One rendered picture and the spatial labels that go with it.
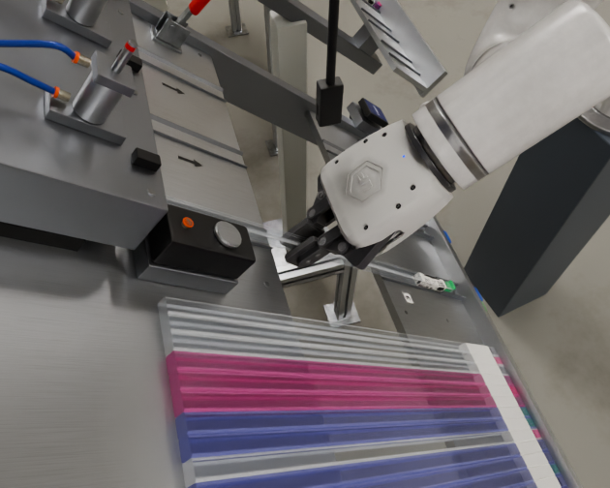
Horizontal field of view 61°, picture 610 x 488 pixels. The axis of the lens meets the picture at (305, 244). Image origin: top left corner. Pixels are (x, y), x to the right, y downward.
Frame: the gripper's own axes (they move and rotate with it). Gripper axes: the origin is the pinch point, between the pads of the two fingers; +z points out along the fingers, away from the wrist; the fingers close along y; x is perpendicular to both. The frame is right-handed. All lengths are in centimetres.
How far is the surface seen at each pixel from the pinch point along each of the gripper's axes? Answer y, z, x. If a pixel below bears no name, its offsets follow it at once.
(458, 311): 3.4, -4.2, 29.7
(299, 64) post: -57, 1, 28
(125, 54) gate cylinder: 0.3, -6.4, -26.9
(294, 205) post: -57, 30, 63
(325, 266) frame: -33, 26, 59
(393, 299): 4.0, -1.5, 14.1
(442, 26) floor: -156, -30, 142
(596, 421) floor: 14, -3, 121
